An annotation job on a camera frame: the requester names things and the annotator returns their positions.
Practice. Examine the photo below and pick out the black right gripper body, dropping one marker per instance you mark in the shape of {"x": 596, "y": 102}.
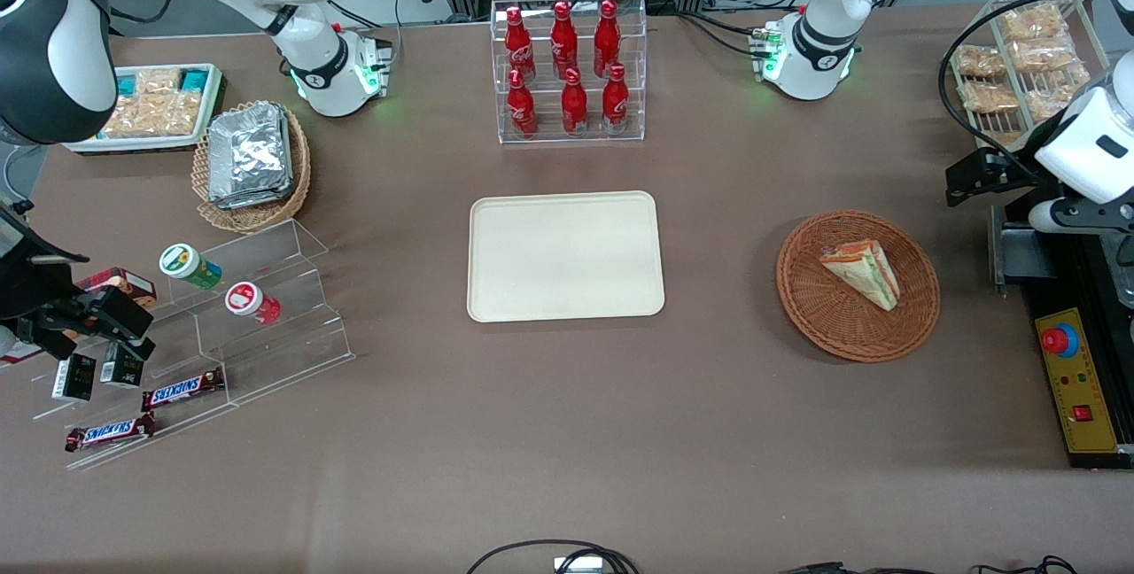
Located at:
{"x": 27, "y": 283}

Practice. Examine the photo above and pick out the triangle sandwich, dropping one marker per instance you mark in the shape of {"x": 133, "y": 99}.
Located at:
{"x": 866, "y": 273}

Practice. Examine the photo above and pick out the tan wicker basket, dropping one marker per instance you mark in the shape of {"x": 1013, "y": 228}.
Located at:
{"x": 252, "y": 215}

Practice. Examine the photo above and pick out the white rectangular snack tray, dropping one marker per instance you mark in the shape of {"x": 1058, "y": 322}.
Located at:
{"x": 168, "y": 143}

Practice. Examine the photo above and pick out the round brown wicker basket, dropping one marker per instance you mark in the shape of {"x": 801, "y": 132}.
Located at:
{"x": 824, "y": 317}

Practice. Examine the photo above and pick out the cream plastic tray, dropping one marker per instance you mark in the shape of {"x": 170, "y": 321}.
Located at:
{"x": 565, "y": 257}

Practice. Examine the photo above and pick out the brown red snack box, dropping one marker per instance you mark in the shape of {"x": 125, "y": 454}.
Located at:
{"x": 124, "y": 283}

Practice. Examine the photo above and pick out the small black carton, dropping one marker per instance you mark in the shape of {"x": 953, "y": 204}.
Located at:
{"x": 121, "y": 368}
{"x": 73, "y": 377}

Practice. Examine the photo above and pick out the bagged bread snack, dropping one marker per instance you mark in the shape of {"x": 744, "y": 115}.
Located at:
{"x": 1054, "y": 96}
{"x": 1032, "y": 22}
{"x": 1044, "y": 54}
{"x": 988, "y": 97}
{"x": 979, "y": 61}

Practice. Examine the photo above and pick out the green cup with white lid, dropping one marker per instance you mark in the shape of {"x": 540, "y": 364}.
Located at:
{"x": 186, "y": 264}

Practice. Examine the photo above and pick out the snickers chocolate bar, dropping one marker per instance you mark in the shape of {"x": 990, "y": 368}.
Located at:
{"x": 182, "y": 390}
{"x": 108, "y": 433}

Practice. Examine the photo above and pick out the red cup with white lid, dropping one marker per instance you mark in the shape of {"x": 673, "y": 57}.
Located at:
{"x": 248, "y": 301}

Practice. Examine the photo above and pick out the clear acrylic stepped shelf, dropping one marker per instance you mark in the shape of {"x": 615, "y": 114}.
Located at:
{"x": 283, "y": 344}

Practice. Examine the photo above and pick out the red emergency stop button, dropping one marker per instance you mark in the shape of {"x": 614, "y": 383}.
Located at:
{"x": 1058, "y": 340}

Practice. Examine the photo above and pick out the silver foil packet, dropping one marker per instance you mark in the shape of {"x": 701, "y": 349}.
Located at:
{"x": 250, "y": 149}
{"x": 257, "y": 200}

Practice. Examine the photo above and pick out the clear bag of crackers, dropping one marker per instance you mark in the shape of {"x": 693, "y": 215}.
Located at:
{"x": 158, "y": 81}
{"x": 155, "y": 116}

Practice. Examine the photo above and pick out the teal snack packet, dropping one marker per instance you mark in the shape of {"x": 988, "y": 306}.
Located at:
{"x": 126, "y": 84}
{"x": 195, "y": 80}

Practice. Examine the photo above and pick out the black control box yellow panel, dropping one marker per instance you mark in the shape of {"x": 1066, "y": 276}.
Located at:
{"x": 1076, "y": 450}

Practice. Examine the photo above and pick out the red cola bottle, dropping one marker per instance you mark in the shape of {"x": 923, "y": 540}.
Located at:
{"x": 522, "y": 109}
{"x": 519, "y": 47}
{"x": 606, "y": 38}
{"x": 574, "y": 106}
{"x": 615, "y": 103}
{"x": 563, "y": 42}

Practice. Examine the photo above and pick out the clear acrylic bottle rack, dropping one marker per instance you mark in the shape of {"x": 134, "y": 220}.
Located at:
{"x": 532, "y": 127}

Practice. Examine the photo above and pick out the small white device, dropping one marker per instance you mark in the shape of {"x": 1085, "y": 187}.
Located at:
{"x": 578, "y": 566}

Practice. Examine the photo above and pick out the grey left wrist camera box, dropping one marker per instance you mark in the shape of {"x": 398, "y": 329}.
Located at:
{"x": 1076, "y": 215}

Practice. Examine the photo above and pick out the grey metal bracket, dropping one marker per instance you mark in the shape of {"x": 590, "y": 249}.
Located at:
{"x": 1019, "y": 259}

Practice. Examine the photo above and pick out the red rocker switch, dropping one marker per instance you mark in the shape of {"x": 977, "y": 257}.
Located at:
{"x": 1083, "y": 414}

